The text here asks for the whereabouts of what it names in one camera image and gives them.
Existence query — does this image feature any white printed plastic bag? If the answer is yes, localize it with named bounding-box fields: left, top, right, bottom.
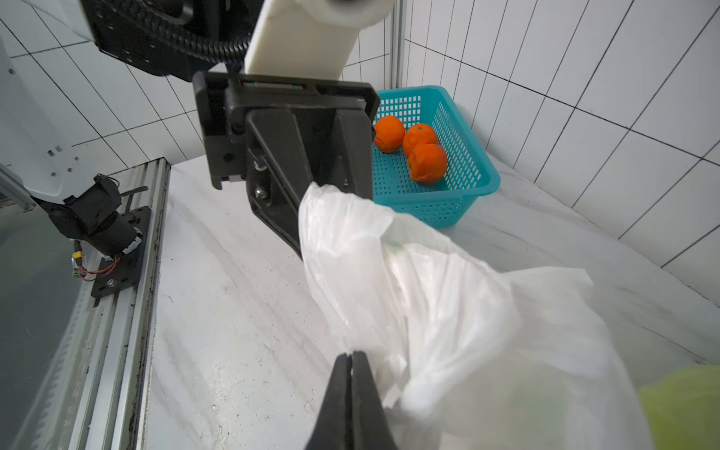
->
left=299, top=185, right=653, bottom=449

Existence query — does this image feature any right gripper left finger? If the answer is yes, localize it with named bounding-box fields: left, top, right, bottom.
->
left=306, top=354, right=354, bottom=450

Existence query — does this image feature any orange two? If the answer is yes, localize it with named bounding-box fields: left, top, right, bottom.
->
left=402, top=124, right=439, bottom=158

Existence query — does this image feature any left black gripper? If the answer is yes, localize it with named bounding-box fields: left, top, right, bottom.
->
left=192, top=72, right=380, bottom=255

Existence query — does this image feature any orange one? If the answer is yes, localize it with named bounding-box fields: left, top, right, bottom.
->
left=374, top=115, right=406, bottom=154

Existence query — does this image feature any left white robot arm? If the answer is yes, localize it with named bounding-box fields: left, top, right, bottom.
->
left=1, top=1, right=394, bottom=299

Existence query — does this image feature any aluminium mounting rail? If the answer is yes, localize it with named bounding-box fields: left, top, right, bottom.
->
left=10, top=156, right=173, bottom=450

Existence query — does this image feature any orange three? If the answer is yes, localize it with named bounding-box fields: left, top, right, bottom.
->
left=408, top=144, right=448, bottom=184

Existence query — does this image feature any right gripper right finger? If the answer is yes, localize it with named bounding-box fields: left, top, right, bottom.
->
left=351, top=352, right=397, bottom=450

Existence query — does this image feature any teal plastic basket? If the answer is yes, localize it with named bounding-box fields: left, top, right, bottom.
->
left=372, top=85, right=501, bottom=228

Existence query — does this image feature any green plastic bag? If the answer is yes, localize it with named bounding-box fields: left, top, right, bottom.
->
left=639, top=365, right=719, bottom=449

